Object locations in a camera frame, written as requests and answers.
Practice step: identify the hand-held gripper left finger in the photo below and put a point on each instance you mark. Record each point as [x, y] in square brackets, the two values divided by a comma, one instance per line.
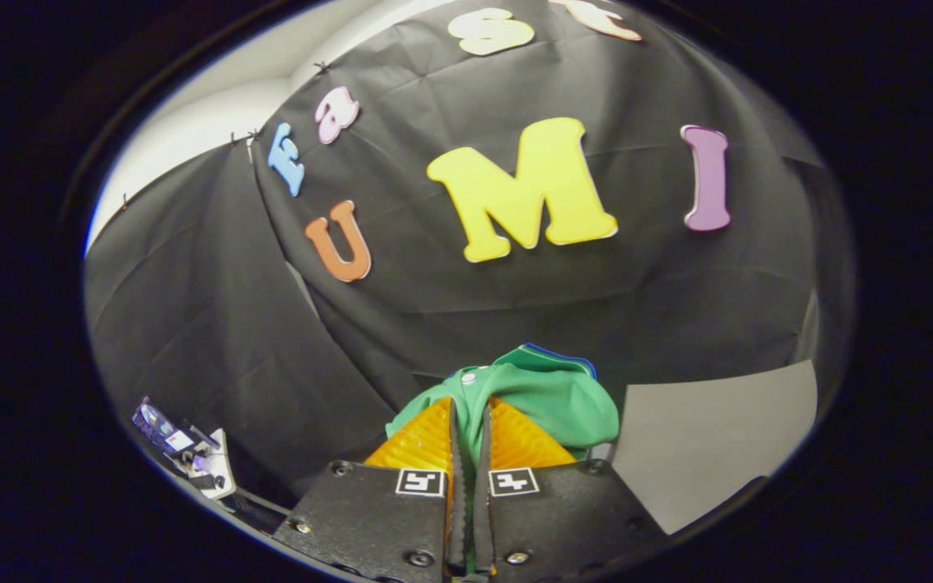
[385, 518]

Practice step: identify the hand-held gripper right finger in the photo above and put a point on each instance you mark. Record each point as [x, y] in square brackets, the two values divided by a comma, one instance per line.
[564, 510]

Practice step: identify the green polo shirt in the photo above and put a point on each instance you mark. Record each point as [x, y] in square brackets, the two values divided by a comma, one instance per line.
[555, 397]

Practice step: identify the grey metal cabinet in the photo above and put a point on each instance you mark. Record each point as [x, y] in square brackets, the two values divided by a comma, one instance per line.
[709, 445]

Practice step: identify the black backdrop cloth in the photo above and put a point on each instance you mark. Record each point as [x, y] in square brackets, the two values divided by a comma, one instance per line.
[515, 308]

